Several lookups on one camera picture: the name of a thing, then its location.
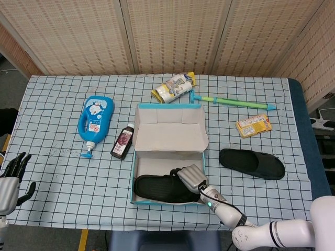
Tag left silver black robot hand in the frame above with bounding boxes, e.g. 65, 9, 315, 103
0, 152, 37, 215

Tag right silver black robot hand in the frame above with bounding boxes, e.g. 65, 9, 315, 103
169, 164, 209, 195

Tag black slipper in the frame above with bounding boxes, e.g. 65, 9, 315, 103
218, 148, 286, 180
134, 169, 201, 204

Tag blue cardboard shoebox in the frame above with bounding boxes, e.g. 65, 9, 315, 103
129, 102, 209, 206

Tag blue checkered tablecloth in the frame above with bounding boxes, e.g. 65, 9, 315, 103
7, 74, 315, 232

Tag dark brown syrup bottle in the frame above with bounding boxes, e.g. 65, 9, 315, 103
110, 123, 136, 161

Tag yellow flat packet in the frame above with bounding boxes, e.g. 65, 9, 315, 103
235, 113, 273, 139

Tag green plastic tube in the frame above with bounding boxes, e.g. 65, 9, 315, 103
189, 89, 277, 111

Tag white yellow bag roll package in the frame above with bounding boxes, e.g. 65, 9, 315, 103
151, 72, 196, 104

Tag blue detergent pump bottle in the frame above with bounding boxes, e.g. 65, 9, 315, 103
77, 95, 116, 159

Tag blue padded table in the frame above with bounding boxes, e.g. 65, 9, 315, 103
287, 78, 333, 202

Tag white stand legs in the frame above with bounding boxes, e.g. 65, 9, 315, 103
310, 108, 335, 129

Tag woven folding screen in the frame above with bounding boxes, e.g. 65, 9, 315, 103
0, 0, 335, 107

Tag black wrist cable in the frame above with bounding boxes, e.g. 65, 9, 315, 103
198, 184, 247, 219

